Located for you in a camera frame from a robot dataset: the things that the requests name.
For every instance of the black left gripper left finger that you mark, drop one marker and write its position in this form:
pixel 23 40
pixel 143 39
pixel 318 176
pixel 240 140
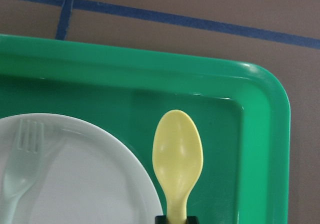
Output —
pixel 161 219

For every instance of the green plastic tray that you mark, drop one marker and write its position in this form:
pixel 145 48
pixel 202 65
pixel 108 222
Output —
pixel 241 110

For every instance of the crossing blue tape strip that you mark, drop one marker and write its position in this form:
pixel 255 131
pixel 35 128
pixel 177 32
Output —
pixel 64 20

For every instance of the pale green plastic plate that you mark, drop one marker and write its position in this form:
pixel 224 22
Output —
pixel 86 176

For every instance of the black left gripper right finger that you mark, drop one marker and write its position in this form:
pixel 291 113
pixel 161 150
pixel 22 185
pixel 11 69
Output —
pixel 192 220

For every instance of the yellow plastic spoon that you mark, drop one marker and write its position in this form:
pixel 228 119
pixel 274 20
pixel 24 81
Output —
pixel 177 159

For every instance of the long blue tape strip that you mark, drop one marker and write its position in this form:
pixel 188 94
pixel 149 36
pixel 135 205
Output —
pixel 184 21

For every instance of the pale green plastic fork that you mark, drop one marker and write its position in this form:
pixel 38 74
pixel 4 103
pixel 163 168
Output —
pixel 23 166

